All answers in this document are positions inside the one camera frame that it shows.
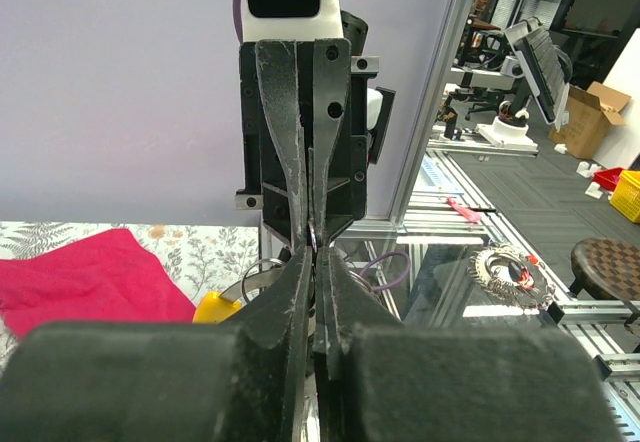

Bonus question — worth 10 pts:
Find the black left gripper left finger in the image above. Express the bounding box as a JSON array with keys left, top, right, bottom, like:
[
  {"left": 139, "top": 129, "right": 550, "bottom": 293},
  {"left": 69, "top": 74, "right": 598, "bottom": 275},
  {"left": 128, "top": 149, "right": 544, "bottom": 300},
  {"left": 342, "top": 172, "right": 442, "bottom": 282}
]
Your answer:
[{"left": 1, "top": 248, "right": 313, "bottom": 441}]

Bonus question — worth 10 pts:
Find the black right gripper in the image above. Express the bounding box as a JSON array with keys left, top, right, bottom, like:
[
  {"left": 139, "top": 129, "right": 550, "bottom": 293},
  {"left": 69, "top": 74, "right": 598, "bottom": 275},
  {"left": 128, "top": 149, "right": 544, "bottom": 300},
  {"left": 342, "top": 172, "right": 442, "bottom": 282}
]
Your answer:
[{"left": 236, "top": 38, "right": 378, "bottom": 250}]

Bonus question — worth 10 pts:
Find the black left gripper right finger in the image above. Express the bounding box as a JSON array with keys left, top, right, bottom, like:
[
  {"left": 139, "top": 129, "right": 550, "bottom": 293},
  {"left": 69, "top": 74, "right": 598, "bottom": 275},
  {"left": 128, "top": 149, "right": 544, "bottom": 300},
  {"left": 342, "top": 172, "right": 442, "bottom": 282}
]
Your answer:
[{"left": 314, "top": 247, "right": 621, "bottom": 441}]

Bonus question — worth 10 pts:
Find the large keyring with yellow grip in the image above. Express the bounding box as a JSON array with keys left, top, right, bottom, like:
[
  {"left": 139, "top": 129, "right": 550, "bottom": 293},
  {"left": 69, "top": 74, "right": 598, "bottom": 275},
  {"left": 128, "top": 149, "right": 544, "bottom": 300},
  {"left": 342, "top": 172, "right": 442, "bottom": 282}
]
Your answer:
[{"left": 192, "top": 258, "right": 286, "bottom": 324}]

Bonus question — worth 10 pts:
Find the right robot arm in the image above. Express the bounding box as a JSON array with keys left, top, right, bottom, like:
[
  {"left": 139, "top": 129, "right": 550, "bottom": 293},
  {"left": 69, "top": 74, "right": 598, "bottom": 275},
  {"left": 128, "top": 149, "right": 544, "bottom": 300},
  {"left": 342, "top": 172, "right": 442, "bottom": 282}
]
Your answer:
[{"left": 236, "top": 12, "right": 395, "bottom": 251}]

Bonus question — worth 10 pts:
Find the spare keyring bundle outside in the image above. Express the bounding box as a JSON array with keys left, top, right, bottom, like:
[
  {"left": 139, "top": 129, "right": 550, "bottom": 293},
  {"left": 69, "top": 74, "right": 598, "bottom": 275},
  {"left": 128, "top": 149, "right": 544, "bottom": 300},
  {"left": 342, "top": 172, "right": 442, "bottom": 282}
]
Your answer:
[{"left": 468, "top": 244, "right": 555, "bottom": 310}]

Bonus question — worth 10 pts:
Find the floral tablecloth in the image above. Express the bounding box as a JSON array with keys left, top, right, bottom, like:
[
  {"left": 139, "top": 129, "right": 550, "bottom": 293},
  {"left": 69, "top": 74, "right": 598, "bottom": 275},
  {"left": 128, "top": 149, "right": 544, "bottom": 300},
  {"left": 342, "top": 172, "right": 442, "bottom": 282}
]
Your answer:
[{"left": 1, "top": 221, "right": 259, "bottom": 363}]

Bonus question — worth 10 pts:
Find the pink cloth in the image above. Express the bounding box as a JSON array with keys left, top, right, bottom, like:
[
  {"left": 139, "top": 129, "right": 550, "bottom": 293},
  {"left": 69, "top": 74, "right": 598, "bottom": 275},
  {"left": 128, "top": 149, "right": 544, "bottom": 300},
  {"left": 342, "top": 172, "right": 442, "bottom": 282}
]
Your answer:
[{"left": 1, "top": 229, "right": 196, "bottom": 337}]

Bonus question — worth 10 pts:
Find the brown round stool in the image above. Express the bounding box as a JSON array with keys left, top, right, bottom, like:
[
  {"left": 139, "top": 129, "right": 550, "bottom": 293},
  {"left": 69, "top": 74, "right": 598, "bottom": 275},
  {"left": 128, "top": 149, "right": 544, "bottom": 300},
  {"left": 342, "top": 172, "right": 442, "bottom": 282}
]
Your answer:
[{"left": 569, "top": 238, "right": 639, "bottom": 301}]

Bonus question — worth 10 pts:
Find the cardboard box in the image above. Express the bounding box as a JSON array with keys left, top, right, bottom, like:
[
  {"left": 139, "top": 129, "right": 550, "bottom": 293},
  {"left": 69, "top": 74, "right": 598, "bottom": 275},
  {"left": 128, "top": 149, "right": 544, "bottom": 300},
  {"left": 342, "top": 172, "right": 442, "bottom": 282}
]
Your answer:
[{"left": 549, "top": 82, "right": 632, "bottom": 159}]

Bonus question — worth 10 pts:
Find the yellow plastic bin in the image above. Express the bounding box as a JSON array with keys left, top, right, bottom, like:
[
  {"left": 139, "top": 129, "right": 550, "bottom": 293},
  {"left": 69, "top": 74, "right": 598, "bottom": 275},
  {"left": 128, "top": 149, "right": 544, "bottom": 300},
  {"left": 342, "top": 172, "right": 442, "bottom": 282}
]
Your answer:
[{"left": 610, "top": 170, "right": 640, "bottom": 224}]

